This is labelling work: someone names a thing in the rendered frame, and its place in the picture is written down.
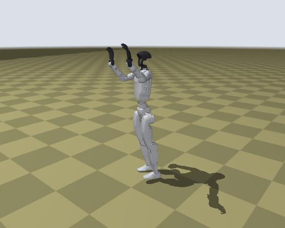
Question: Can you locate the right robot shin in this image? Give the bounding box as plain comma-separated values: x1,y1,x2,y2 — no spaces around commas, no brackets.
140,143,150,166

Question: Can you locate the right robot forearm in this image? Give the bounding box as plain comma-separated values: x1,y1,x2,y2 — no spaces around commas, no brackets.
108,62,123,76

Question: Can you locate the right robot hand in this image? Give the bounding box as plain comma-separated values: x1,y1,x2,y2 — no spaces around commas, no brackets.
106,47,114,66

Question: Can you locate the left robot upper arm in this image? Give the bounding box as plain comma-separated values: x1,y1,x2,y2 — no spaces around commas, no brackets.
137,71,152,83

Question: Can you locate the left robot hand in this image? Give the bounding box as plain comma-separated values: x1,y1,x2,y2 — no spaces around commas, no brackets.
121,44,133,67

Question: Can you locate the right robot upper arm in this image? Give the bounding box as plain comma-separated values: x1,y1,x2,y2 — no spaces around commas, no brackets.
119,73,135,82

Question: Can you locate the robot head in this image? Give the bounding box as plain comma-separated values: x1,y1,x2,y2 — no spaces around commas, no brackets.
137,51,152,70

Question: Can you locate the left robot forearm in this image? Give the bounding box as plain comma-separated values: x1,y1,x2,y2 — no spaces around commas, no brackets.
126,62,147,80

